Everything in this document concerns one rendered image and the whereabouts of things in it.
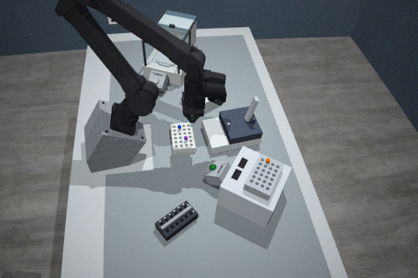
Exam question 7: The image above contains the white block with round holes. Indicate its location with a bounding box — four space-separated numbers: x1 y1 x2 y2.
204 97 218 112

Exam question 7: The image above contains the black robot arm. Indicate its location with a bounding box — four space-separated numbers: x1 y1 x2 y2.
55 0 227 136

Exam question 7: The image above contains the grey bench mat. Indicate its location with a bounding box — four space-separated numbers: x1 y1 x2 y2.
103 35 332 278

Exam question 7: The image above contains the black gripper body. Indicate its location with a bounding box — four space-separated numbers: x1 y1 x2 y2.
182 91 204 117

